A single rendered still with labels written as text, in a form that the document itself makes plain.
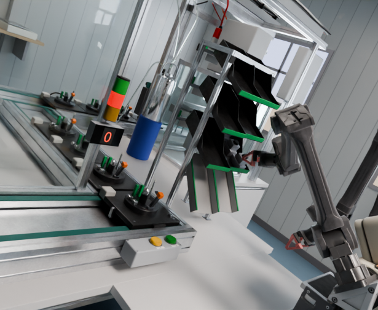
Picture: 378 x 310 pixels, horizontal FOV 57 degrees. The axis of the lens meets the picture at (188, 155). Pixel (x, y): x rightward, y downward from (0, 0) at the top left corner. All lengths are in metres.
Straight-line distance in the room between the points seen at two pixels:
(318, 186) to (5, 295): 0.86
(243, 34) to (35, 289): 2.06
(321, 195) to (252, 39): 1.65
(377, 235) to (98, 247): 0.83
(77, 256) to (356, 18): 4.17
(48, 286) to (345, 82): 3.96
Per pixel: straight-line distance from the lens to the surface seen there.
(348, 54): 4.58
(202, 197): 1.56
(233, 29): 2.65
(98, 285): 1.13
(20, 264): 1.04
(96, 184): 1.46
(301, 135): 1.00
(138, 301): 1.13
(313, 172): 1.02
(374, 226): 1.19
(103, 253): 1.16
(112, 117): 1.26
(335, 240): 1.10
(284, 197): 4.59
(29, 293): 1.05
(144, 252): 1.16
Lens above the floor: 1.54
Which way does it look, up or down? 14 degrees down
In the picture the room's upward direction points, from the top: 23 degrees clockwise
